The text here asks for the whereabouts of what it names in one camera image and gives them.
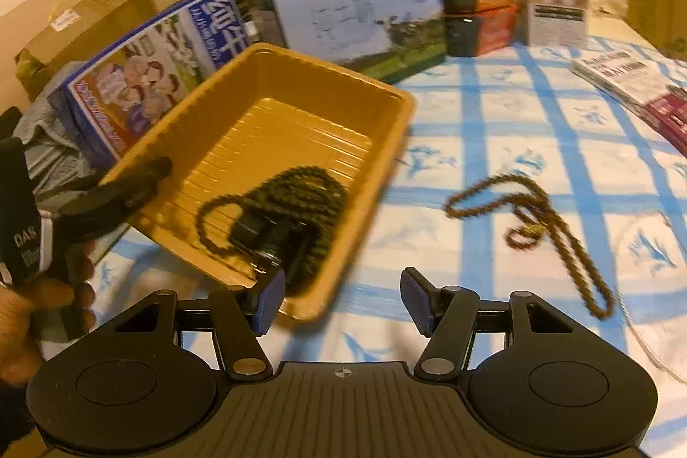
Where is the grey cloth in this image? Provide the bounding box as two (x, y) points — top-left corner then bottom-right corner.
(11, 61), (105, 201)

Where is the brown cardboard box with label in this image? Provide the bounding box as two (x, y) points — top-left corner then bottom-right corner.
(13, 0), (156, 102)

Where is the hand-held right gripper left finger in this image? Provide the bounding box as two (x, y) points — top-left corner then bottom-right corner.
(115, 267), (286, 381)

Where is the brown bead necklace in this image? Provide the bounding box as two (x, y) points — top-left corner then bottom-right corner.
(444, 172), (615, 319)

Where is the dark object behind milk boxes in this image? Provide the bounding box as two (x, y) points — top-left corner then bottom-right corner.
(233, 0), (301, 47)

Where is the yellow plastic tray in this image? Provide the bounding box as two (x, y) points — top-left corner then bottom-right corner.
(99, 42), (416, 322)

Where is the white pearl necklace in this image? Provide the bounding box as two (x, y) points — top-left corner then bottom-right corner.
(612, 208), (687, 378)

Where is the black strap gold watch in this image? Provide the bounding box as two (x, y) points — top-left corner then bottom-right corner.
(225, 214), (302, 277)

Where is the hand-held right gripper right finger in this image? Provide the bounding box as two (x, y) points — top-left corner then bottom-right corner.
(400, 267), (559, 379)

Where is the milk box with people print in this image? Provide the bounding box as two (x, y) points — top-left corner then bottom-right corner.
(47, 0), (243, 169)

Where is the person's left hand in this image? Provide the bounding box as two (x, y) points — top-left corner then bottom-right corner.
(0, 259), (97, 386)

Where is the black and red box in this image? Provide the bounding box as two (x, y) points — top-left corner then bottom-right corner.
(444, 4), (520, 58)

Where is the blue checked bedsheet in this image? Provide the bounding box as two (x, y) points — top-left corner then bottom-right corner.
(86, 34), (687, 458)

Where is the white and maroon book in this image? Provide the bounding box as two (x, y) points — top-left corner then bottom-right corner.
(571, 50), (687, 149)

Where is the blue cow print milk box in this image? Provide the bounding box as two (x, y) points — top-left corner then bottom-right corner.
(268, 0), (447, 80)

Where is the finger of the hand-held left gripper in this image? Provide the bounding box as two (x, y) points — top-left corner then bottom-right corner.
(40, 156), (173, 244)

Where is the dark green bead necklace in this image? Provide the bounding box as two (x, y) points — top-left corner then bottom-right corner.
(196, 167), (350, 299)

